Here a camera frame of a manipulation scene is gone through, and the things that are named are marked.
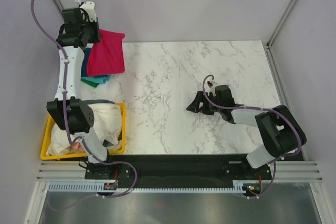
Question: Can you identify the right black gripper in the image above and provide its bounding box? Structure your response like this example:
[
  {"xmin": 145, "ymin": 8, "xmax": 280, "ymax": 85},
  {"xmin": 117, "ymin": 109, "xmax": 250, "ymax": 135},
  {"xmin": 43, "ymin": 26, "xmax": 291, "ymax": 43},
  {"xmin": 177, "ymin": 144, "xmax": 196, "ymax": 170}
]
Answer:
[{"xmin": 186, "ymin": 91, "xmax": 223, "ymax": 115}]

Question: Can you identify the red t shirt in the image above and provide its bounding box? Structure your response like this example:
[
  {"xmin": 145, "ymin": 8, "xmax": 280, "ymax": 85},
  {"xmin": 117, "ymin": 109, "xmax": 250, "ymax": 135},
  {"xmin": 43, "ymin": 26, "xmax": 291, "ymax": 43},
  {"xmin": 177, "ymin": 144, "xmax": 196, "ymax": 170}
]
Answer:
[{"xmin": 87, "ymin": 29, "xmax": 125, "ymax": 77}]

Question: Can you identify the yellow plastic bin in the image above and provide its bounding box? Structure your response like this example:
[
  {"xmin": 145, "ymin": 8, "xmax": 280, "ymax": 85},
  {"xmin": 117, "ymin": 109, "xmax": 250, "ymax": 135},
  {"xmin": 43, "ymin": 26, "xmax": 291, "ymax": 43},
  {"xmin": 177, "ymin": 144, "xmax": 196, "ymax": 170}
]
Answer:
[{"xmin": 40, "ymin": 103, "xmax": 126, "ymax": 160}]

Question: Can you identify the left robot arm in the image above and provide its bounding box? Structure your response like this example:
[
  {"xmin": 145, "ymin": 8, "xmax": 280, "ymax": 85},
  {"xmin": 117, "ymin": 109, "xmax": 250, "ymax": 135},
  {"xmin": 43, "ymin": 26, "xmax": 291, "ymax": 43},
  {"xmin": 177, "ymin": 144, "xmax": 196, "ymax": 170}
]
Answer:
[{"xmin": 47, "ymin": 7, "xmax": 115, "ymax": 180}]

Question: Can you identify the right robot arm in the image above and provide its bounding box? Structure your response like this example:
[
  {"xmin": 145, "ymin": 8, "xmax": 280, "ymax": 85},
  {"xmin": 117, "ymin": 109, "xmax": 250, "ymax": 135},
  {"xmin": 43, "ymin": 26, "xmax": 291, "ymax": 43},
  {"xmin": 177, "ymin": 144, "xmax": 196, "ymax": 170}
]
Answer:
[{"xmin": 186, "ymin": 84, "xmax": 307, "ymax": 180}]

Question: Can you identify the folded navy t shirt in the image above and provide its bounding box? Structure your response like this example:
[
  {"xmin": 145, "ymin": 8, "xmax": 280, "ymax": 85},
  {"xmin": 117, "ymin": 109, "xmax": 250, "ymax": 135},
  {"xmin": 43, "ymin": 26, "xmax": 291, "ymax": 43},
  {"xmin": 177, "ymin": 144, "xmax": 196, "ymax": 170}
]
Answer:
[{"xmin": 81, "ymin": 48, "xmax": 91, "ymax": 77}]

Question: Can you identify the white t shirt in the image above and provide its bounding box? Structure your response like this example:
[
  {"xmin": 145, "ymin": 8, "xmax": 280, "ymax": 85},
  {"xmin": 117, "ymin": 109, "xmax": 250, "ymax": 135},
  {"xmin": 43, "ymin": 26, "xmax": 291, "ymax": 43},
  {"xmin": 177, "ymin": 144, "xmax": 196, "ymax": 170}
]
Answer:
[{"xmin": 46, "ymin": 104, "xmax": 122, "ymax": 156}]

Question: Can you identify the pink t shirt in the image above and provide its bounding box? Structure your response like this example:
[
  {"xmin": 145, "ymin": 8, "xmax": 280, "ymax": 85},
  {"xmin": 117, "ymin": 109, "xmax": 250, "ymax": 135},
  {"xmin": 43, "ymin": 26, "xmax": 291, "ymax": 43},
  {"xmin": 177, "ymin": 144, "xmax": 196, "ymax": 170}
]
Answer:
[{"xmin": 69, "ymin": 142, "xmax": 85, "ymax": 154}]

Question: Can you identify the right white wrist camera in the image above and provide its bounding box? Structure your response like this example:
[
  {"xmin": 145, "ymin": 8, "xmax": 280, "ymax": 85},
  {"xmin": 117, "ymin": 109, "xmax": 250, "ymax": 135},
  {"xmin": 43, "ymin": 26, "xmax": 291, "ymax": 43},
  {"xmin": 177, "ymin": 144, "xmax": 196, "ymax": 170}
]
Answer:
[{"xmin": 207, "ymin": 80, "xmax": 218, "ymax": 97}]

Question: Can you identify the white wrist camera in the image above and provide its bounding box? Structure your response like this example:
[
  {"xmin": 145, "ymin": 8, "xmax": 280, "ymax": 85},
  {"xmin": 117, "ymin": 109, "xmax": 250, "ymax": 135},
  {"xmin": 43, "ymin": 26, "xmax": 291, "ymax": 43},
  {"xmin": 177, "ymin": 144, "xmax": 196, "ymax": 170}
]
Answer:
[
  {"xmin": 207, "ymin": 80, "xmax": 218, "ymax": 97},
  {"xmin": 75, "ymin": 0, "xmax": 97, "ymax": 22}
]

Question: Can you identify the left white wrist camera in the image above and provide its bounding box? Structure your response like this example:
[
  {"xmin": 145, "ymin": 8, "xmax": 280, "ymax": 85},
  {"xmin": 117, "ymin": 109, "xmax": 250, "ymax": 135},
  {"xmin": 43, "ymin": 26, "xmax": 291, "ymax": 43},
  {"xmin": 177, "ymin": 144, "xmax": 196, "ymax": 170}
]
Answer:
[{"xmin": 75, "ymin": 0, "xmax": 97, "ymax": 22}]

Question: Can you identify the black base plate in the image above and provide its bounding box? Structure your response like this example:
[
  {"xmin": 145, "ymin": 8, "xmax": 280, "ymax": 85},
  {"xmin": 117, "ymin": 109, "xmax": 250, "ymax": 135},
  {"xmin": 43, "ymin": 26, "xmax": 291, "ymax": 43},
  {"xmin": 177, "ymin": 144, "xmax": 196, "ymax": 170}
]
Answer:
[{"xmin": 83, "ymin": 154, "xmax": 272, "ymax": 190}]

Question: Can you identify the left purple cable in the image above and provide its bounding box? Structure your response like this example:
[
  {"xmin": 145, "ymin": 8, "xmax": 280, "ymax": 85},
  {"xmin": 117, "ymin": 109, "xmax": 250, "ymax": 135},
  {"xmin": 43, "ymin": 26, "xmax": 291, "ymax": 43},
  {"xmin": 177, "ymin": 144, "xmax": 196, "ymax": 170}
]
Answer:
[{"xmin": 30, "ymin": 0, "xmax": 140, "ymax": 210}]

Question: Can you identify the right aluminium frame post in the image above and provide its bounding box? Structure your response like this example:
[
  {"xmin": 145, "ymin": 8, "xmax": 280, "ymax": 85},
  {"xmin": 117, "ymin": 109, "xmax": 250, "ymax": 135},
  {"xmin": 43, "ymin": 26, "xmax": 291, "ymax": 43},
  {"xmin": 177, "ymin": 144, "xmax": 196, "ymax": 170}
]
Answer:
[{"xmin": 265, "ymin": 0, "xmax": 315, "ymax": 50}]

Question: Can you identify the grey slotted cable duct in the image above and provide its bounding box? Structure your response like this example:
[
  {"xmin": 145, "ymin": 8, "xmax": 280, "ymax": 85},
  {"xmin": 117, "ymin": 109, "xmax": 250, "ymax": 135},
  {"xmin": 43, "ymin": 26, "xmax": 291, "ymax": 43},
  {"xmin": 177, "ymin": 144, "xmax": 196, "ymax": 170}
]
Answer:
[{"xmin": 47, "ymin": 181, "xmax": 262, "ymax": 194}]

